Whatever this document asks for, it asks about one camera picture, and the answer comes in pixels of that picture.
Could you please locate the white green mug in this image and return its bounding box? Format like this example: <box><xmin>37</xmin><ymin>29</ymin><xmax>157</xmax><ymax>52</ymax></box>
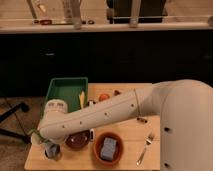
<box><xmin>28</xmin><ymin>129</ymin><xmax>42</xmax><ymax>145</ymax></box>

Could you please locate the grey blue towel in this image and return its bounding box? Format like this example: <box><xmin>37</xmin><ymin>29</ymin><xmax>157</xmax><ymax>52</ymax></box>
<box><xmin>45</xmin><ymin>142</ymin><xmax>60</xmax><ymax>158</ymax></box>

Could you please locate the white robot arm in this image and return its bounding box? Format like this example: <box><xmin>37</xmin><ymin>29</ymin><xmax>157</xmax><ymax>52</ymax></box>
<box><xmin>39</xmin><ymin>80</ymin><xmax>213</xmax><ymax>171</ymax></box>

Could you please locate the black office chair base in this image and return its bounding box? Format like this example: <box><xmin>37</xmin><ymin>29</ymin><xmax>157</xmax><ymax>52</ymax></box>
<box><xmin>0</xmin><ymin>98</ymin><xmax>30</xmax><ymax>144</ymax></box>

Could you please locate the small metal cup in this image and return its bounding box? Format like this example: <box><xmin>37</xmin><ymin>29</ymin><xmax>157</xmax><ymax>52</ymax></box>
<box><xmin>45</xmin><ymin>142</ymin><xmax>61</xmax><ymax>160</ymax></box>

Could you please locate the yellow banana piece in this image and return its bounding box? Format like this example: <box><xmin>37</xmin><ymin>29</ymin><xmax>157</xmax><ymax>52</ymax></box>
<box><xmin>79</xmin><ymin>91</ymin><xmax>85</xmax><ymax>109</ymax></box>

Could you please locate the green plastic tray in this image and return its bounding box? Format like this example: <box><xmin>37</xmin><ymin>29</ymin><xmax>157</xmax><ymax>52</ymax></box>
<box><xmin>44</xmin><ymin>77</ymin><xmax>88</xmax><ymax>114</ymax></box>

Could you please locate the orange ball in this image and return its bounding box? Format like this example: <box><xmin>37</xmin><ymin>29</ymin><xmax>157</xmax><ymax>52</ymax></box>
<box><xmin>99</xmin><ymin>93</ymin><xmax>110</xmax><ymax>102</ymax></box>

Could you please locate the purple bowl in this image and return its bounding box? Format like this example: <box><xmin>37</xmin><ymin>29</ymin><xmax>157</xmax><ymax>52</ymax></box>
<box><xmin>65</xmin><ymin>130</ymin><xmax>90</xmax><ymax>150</ymax></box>

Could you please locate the silver fork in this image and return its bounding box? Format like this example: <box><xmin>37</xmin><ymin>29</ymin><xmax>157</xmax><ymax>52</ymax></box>
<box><xmin>136</xmin><ymin>133</ymin><xmax>155</xmax><ymax>166</ymax></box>

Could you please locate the orange terracotta bowl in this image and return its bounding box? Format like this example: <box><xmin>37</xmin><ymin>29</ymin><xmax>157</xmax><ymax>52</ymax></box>
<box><xmin>93</xmin><ymin>132</ymin><xmax>124</xmax><ymax>167</ymax></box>

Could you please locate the brown wooden block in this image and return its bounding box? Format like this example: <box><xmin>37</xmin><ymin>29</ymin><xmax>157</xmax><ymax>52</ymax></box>
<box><xmin>137</xmin><ymin>117</ymin><xmax>148</xmax><ymax>123</ymax></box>

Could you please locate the blue sponge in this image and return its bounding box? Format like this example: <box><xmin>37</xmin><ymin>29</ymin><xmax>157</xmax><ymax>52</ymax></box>
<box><xmin>100</xmin><ymin>137</ymin><xmax>117</xmax><ymax>161</ymax></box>

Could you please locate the brown pine cone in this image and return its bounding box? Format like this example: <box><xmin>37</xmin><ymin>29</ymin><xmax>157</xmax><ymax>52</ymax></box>
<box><xmin>114</xmin><ymin>90</ymin><xmax>121</xmax><ymax>96</ymax></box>

